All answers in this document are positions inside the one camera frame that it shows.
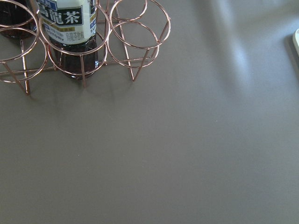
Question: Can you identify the cream rabbit tray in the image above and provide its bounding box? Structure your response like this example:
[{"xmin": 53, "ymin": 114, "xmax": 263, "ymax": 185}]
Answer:
[{"xmin": 292, "ymin": 29, "xmax": 299, "ymax": 55}]

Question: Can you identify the tea bottle in rack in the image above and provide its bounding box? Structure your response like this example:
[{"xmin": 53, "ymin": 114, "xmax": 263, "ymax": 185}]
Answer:
[{"xmin": 37, "ymin": 0, "xmax": 99, "ymax": 80}]

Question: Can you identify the copper wire bottle rack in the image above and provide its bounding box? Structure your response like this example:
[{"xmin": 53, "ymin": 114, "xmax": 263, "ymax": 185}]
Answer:
[{"xmin": 0, "ymin": 0, "xmax": 171, "ymax": 95}]

